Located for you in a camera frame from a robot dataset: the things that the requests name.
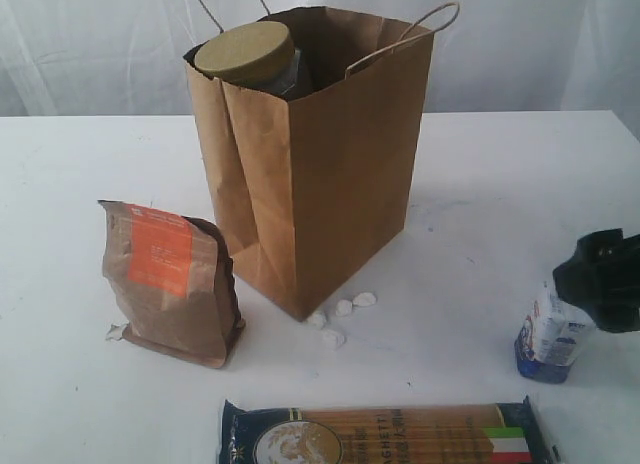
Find brown paper shopping bag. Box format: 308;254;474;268
184;6;435;321

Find clear jar gold lid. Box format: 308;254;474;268
194;21;313;101

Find small white blue packet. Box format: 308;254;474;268
514;280;596;384

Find spaghetti package dark blue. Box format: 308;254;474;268
217;399;562;463

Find white crumpled pebble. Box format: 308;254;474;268
306;310;328;330
334;299;353;317
321;328;346;350
352;292;377;308

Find brown coffee pouch orange label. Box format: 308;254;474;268
99;200;245;369

